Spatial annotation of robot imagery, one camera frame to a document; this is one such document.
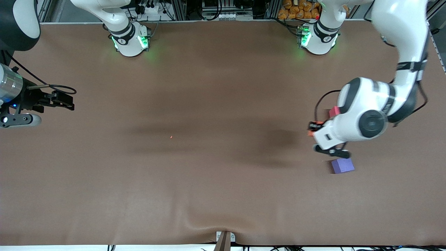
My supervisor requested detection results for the orange foam block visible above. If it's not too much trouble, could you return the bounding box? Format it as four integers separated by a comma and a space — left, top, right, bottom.
307, 121, 324, 137

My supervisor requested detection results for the purple foam block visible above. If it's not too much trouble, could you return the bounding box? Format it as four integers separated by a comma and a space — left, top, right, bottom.
331, 157, 355, 174

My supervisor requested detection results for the brown table cover cloth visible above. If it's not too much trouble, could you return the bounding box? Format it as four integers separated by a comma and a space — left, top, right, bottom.
0, 20, 446, 246

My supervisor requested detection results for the pile of orange items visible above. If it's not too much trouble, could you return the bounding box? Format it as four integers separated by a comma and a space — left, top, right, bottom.
277, 0, 321, 20

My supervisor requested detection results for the white terminal block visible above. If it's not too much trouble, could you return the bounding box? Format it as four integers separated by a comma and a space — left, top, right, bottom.
208, 12, 238, 20

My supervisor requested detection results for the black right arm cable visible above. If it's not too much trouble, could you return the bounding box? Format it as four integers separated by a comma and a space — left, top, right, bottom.
5, 52, 77, 95

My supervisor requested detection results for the aluminium frame post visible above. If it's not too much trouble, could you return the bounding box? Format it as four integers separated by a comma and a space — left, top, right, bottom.
38, 0, 53, 24
267, 0, 281, 20
171, 0, 187, 21
427, 0, 446, 74

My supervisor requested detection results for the metal clamp bracket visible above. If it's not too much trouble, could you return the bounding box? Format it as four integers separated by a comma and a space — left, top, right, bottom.
216, 231, 236, 243

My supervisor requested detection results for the silver table edge rail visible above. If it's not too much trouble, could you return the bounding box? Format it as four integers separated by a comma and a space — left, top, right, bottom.
40, 19, 375, 25

